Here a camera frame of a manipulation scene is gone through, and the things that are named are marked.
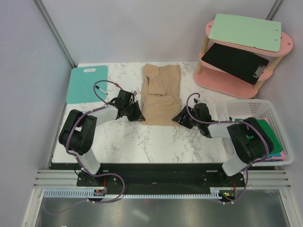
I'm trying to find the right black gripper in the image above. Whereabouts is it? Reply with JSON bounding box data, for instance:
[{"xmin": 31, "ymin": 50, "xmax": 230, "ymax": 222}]
[{"xmin": 171, "ymin": 105, "xmax": 201, "ymax": 130}]

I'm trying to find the beige t shirt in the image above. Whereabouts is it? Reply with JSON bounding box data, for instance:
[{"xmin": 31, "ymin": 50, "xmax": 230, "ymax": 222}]
[{"xmin": 141, "ymin": 64, "xmax": 182, "ymax": 127}]

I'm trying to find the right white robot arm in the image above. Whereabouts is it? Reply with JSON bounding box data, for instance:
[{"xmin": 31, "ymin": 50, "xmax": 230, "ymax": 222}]
[{"xmin": 172, "ymin": 103, "xmax": 275, "ymax": 186}]

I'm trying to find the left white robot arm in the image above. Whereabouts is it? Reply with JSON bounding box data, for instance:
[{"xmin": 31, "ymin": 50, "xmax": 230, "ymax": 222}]
[{"xmin": 59, "ymin": 90, "xmax": 145, "ymax": 186}]

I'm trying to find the pink two-tier shelf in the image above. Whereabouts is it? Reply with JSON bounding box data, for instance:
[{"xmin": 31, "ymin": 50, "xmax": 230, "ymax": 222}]
[{"xmin": 194, "ymin": 21, "xmax": 294, "ymax": 99}]

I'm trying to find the white plastic basket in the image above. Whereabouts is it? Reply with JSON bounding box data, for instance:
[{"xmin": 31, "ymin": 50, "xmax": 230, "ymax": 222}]
[{"xmin": 224, "ymin": 99, "xmax": 294, "ymax": 166}]

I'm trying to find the black marker pen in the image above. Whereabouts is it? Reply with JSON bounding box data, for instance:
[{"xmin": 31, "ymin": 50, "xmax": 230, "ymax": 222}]
[{"xmin": 95, "ymin": 85, "xmax": 108, "ymax": 95}]

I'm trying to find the teal cutting board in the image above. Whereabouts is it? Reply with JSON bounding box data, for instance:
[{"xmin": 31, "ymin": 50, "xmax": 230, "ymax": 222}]
[{"xmin": 66, "ymin": 65, "xmax": 108, "ymax": 104}]

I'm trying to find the black clipboard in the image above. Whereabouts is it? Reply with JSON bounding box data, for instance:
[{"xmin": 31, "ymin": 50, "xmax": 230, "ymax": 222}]
[{"xmin": 201, "ymin": 43, "xmax": 269, "ymax": 85}]

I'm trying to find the green t shirt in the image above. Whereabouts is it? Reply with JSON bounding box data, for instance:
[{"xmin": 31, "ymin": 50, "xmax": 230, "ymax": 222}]
[{"xmin": 227, "ymin": 117, "xmax": 283, "ymax": 158}]

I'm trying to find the blue t shirt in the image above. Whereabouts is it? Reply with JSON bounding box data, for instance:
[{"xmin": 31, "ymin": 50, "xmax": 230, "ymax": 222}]
[{"xmin": 267, "ymin": 152, "xmax": 286, "ymax": 161}]

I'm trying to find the pink t shirt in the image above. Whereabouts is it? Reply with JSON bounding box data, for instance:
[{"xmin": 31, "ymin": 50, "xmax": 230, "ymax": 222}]
[{"xmin": 257, "ymin": 117, "xmax": 286, "ymax": 161}]

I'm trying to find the mint green board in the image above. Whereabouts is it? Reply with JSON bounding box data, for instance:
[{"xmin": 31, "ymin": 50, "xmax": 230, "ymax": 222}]
[{"xmin": 209, "ymin": 13, "xmax": 282, "ymax": 52}]

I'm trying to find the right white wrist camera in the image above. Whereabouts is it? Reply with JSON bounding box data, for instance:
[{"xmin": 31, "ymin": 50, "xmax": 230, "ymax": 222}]
[{"xmin": 194, "ymin": 98, "xmax": 201, "ymax": 104}]

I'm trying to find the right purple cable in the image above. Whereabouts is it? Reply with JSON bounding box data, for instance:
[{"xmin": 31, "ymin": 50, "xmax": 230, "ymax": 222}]
[{"xmin": 186, "ymin": 92, "xmax": 270, "ymax": 205}]

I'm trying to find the purple cable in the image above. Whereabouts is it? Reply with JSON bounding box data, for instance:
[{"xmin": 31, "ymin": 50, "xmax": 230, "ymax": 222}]
[
  {"xmin": 44, "ymin": 80, "xmax": 127, "ymax": 216},
  {"xmin": 186, "ymin": 92, "xmax": 270, "ymax": 205}
]

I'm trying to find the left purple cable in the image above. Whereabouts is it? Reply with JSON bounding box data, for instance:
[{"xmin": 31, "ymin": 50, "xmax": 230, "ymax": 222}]
[{"xmin": 44, "ymin": 80, "xmax": 127, "ymax": 216}]

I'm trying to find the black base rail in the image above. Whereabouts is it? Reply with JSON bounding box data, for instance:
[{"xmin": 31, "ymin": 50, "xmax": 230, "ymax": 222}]
[{"xmin": 77, "ymin": 164, "xmax": 245, "ymax": 194}]

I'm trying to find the white cable duct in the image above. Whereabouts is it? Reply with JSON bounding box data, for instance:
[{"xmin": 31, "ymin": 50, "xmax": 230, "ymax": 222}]
[{"xmin": 44, "ymin": 189, "xmax": 236, "ymax": 199}]

